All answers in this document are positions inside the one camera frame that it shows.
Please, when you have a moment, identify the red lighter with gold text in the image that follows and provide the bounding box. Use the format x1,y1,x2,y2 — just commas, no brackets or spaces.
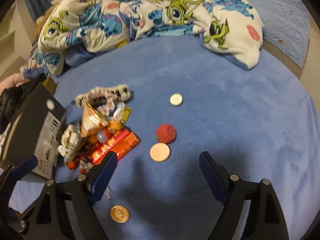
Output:
67,129,130,170

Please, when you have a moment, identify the pink garment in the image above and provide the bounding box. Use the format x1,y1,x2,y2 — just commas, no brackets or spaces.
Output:
0,73,29,94

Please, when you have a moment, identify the black puffer jacket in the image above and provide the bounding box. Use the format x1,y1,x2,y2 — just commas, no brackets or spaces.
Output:
1,74,46,134

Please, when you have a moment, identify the dark cardboard sorting box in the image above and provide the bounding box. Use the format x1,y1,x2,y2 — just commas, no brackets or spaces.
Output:
1,84,66,179

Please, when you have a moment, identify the small gold cardboard box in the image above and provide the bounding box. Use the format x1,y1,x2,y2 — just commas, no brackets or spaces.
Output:
42,76,57,95

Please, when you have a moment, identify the fluffy black white hair scrunchie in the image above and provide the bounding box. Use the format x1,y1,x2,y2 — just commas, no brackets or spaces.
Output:
72,84,131,115

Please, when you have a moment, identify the peach round cookie disc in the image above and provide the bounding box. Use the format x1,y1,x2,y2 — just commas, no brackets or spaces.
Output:
150,142,171,162

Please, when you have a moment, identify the monster cartoon print duvet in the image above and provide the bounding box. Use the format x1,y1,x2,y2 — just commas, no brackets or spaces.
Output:
21,0,264,79

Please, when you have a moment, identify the copper coin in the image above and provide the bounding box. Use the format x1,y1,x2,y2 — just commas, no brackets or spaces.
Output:
110,205,130,223

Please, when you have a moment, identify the red strawberry ball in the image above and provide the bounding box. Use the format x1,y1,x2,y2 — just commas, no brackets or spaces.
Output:
156,124,176,144

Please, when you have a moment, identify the small white round token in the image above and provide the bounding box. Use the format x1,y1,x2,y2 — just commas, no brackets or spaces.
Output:
169,93,183,106

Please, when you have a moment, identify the blue bed sheet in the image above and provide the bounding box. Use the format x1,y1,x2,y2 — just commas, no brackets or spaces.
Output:
55,35,319,239

